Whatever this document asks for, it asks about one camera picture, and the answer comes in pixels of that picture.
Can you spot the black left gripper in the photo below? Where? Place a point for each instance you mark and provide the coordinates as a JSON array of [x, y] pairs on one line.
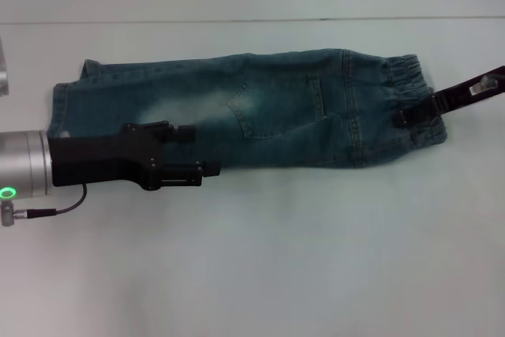
[[102, 159]]

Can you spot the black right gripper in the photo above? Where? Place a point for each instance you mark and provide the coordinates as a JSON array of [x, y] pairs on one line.
[[461, 94]]

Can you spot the blue denim shorts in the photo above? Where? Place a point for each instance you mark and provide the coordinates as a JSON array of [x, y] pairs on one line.
[[296, 96]]

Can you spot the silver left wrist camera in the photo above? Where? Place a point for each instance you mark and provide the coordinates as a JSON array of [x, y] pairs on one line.
[[3, 68]]

